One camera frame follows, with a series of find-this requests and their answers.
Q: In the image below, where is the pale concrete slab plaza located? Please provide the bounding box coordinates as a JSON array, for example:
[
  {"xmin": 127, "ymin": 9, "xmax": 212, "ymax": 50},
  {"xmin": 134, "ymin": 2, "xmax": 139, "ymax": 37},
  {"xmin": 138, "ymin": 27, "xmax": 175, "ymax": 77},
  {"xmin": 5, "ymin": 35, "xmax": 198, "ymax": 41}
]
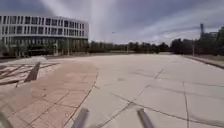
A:
[{"xmin": 13, "ymin": 53, "xmax": 224, "ymax": 128}]

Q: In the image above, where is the row of dark trees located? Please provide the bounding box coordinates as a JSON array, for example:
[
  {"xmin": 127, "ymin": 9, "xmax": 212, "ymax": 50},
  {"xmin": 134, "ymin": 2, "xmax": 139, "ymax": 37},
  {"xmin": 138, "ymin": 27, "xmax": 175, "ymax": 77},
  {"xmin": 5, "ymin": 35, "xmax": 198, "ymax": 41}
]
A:
[{"xmin": 87, "ymin": 27, "xmax": 224, "ymax": 57}]

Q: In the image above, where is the robot's own part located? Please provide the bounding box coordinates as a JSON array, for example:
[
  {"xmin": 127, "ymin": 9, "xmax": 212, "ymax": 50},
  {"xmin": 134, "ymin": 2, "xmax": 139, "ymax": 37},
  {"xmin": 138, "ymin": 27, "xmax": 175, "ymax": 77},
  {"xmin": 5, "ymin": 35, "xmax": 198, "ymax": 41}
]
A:
[
  {"xmin": 136, "ymin": 108, "xmax": 156, "ymax": 128},
  {"xmin": 70, "ymin": 107, "xmax": 90, "ymax": 128}
]

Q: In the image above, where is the reddish brick paving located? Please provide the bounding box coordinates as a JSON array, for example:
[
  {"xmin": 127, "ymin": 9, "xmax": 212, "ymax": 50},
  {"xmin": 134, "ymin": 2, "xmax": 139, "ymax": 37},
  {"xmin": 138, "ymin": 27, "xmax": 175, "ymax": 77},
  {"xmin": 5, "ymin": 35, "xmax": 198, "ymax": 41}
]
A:
[{"xmin": 0, "ymin": 59, "xmax": 99, "ymax": 128}]

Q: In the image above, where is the white curved office building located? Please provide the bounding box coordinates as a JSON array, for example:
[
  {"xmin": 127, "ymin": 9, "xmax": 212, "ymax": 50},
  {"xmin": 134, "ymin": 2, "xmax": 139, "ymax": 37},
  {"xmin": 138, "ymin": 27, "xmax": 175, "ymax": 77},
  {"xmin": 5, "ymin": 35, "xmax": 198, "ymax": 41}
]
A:
[{"xmin": 0, "ymin": 13, "xmax": 90, "ymax": 57}]

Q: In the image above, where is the pole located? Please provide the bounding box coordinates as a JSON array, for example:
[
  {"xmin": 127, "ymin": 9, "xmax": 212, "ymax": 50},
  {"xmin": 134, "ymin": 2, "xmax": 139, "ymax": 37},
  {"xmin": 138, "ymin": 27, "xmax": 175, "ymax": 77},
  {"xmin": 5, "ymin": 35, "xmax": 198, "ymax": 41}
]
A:
[{"xmin": 191, "ymin": 39, "xmax": 196, "ymax": 57}]

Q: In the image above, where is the tall dark building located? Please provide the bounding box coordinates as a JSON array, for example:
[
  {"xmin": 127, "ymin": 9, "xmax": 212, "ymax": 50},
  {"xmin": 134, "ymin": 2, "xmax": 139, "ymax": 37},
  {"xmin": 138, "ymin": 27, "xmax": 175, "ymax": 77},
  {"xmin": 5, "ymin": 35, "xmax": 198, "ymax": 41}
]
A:
[{"xmin": 199, "ymin": 22, "xmax": 219, "ymax": 42}]

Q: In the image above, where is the grass strip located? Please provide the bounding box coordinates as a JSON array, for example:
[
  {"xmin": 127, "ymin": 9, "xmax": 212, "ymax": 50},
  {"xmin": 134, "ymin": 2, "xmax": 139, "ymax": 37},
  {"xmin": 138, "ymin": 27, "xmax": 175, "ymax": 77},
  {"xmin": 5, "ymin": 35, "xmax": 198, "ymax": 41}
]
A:
[{"xmin": 186, "ymin": 54, "xmax": 224, "ymax": 63}]

